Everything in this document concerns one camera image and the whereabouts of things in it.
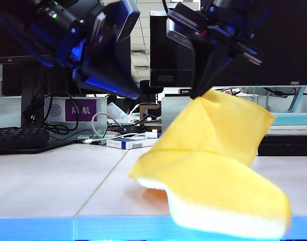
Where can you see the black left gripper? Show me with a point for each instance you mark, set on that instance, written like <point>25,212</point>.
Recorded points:
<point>75,55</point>

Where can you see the frosted glass partition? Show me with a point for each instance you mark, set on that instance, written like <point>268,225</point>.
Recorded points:
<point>5,113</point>

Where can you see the blue VGA plug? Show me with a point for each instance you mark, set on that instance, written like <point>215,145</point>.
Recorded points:
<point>160,135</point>

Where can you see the silver monitor stand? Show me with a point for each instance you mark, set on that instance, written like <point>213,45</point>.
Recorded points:
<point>296,100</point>

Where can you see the blue and white box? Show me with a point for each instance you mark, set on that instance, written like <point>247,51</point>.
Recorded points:
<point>123,144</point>

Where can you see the white book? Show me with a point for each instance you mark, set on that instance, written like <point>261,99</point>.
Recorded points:
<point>294,130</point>

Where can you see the black office chair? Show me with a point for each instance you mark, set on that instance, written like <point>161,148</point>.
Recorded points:
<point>148,93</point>

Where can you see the black monitor stand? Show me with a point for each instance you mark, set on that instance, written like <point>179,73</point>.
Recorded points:
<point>30,100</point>

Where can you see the large white-framed AOC monitor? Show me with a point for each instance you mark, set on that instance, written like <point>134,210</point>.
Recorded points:
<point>289,37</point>

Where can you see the wooden frame box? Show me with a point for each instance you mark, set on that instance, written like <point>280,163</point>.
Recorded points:
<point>141,115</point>

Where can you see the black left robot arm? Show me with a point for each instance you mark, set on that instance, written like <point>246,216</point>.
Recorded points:
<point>30,25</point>

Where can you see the white adapter block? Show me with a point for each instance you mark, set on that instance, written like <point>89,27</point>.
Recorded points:
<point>150,134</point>

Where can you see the white paper booklet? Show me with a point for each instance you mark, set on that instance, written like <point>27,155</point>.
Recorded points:
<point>116,110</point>

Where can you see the yellow rag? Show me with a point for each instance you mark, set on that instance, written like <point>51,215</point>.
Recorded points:
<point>206,175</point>

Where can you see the black keyboard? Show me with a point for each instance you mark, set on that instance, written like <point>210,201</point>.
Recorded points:
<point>17,138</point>

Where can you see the grey partition panel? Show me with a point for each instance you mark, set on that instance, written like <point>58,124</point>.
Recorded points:
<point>170,113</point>

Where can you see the black AOC monitor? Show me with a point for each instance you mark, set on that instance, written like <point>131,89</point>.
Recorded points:
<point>158,62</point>

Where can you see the purple name sign holder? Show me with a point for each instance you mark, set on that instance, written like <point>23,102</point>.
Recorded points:
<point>80,110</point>

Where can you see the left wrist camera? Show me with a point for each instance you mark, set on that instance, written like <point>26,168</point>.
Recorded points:
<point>123,17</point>

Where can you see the green circuit board adapter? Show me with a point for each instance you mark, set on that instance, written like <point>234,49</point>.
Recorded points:
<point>94,137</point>

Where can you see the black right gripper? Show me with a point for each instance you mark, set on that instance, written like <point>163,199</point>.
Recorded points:
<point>226,32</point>

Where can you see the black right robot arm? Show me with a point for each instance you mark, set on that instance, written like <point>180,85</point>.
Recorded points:
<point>226,3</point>

